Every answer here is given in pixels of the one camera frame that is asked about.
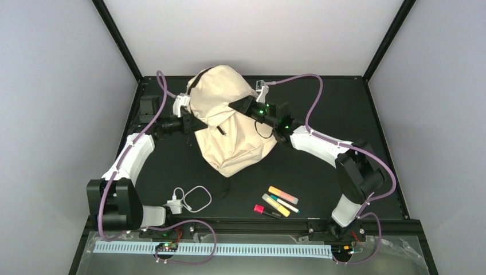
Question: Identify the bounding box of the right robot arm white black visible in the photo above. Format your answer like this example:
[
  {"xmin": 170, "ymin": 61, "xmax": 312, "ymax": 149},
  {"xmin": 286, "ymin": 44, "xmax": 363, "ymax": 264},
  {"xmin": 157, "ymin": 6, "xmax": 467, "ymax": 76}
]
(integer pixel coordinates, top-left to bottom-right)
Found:
[{"xmin": 229, "ymin": 96, "xmax": 386, "ymax": 241}]

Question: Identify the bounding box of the black frame post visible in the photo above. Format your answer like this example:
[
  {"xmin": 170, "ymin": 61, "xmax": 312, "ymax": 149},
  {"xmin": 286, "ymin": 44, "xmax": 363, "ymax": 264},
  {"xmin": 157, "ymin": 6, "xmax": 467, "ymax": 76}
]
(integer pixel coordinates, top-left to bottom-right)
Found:
[
  {"xmin": 363, "ymin": 0, "xmax": 416, "ymax": 83},
  {"xmin": 92, "ymin": 0, "xmax": 143, "ymax": 82}
]

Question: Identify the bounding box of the pink black highlighter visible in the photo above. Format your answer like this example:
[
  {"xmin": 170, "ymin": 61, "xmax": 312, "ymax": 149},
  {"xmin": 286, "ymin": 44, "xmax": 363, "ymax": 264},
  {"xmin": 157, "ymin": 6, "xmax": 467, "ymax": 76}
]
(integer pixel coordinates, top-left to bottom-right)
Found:
[{"xmin": 253, "ymin": 205, "xmax": 282, "ymax": 219}]

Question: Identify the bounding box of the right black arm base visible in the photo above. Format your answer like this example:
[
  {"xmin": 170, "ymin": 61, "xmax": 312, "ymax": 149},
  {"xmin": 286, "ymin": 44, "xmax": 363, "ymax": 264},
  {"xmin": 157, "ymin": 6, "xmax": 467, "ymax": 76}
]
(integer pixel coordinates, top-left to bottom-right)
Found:
[{"xmin": 307, "ymin": 219, "xmax": 366, "ymax": 262}]

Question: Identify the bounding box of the beige canvas backpack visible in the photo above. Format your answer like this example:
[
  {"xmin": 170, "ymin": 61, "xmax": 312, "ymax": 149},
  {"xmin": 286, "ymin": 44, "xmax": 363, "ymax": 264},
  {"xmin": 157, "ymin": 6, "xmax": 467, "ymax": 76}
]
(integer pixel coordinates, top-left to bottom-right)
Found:
[{"xmin": 186, "ymin": 65, "xmax": 277, "ymax": 178}]

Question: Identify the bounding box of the black frame post right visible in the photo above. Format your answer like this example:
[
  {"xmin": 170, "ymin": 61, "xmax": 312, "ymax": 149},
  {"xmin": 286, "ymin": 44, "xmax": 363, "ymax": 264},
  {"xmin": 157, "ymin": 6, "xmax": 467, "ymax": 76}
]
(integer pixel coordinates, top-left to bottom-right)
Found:
[{"xmin": 363, "ymin": 0, "xmax": 416, "ymax": 83}]

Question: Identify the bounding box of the black frame post left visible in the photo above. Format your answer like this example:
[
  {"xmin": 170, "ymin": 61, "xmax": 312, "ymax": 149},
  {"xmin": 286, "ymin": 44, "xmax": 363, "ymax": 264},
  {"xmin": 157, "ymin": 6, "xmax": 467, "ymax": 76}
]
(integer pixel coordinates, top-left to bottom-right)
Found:
[{"xmin": 92, "ymin": 0, "xmax": 143, "ymax": 82}]

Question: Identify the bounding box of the light blue slotted cable duct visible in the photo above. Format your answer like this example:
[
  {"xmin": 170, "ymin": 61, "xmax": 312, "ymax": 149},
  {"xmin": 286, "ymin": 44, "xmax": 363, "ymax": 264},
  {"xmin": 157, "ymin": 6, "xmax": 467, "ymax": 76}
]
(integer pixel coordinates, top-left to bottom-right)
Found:
[{"xmin": 92, "ymin": 241, "xmax": 332, "ymax": 259}]

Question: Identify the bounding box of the yellow highlighter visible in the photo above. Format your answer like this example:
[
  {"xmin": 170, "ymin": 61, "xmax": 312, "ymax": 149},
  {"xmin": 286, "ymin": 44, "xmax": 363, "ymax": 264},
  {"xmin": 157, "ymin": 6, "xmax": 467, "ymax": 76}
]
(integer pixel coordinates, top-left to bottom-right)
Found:
[{"xmin": 262, "ymin": 194, "xmax": 290, "ymax": 217}]

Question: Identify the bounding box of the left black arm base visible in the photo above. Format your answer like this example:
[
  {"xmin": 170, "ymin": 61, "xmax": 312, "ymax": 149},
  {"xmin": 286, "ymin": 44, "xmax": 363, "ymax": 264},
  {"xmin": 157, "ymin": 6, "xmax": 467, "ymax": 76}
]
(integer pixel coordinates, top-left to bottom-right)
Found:
[{"xmin": 139, "ymin": 226, "xmax": 187, "ymax": 260}]

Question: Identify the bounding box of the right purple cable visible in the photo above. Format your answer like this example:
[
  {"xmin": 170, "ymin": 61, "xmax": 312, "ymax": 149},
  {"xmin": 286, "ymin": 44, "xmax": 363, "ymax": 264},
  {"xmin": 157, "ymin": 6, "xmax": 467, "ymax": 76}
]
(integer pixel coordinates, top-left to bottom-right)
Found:
[{"xmin": 264, "ymin": 73, "xmax": 397, "ymax": 266}]

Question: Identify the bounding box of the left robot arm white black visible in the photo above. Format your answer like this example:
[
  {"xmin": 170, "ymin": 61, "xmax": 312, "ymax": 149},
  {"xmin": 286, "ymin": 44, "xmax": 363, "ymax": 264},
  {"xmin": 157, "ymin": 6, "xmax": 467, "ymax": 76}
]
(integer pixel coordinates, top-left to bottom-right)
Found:
[{"xmin": 87, "ymin": 93, "xmax": 207, "ymax": 232}]

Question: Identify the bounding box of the white teal marker pen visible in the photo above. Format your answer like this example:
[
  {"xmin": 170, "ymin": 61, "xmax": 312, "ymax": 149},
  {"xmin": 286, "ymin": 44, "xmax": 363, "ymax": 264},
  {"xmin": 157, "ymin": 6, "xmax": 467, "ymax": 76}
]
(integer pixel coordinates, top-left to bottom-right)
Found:
[{"xmin": 270, "ymin": 195, "xmax": 300, "ymax": 213}]

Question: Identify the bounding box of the orange pastel highlighter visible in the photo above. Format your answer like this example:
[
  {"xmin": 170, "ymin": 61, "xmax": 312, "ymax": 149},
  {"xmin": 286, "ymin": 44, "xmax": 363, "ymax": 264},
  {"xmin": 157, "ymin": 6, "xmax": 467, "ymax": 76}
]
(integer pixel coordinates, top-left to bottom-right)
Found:
[{"xmin": 268, "ymin": 186, "xmax": 299, "ymax": 205}]

